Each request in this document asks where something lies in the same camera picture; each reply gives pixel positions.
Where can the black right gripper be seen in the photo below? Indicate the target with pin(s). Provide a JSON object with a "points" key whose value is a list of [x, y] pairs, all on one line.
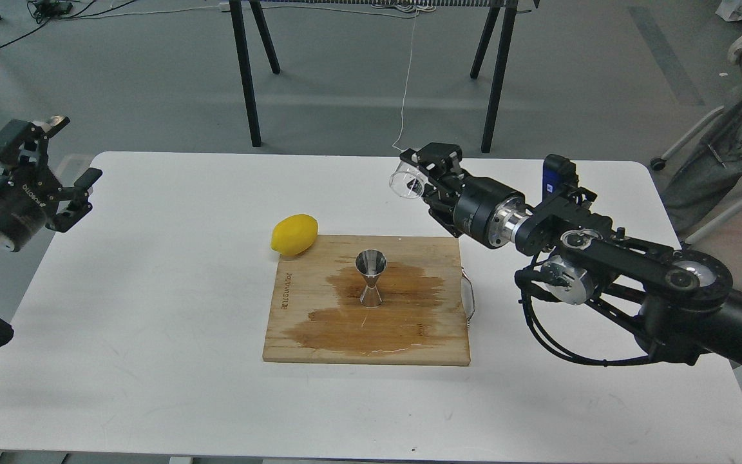
{"points": [[480, 207]]}

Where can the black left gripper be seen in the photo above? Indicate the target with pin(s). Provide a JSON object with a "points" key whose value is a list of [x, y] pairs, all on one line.
{"points": [[24, 209]]}

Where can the clear glass measuring cup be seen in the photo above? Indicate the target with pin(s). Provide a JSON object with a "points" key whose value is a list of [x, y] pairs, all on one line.
{"points": [[409, 181]]}

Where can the steel double jigger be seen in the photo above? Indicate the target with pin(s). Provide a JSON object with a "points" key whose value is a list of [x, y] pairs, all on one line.
{"points": [[371, 263]]}

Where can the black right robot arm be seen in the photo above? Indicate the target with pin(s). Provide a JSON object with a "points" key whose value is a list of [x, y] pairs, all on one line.
{"points": [[677, 303]]}

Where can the yellow lemon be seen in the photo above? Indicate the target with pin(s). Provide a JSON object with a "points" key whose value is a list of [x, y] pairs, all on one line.
{"points": [[294, 235]]}

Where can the wooden cutting board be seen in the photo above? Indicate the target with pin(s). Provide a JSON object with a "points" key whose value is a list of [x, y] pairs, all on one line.
{"points": [[316, 314]]}

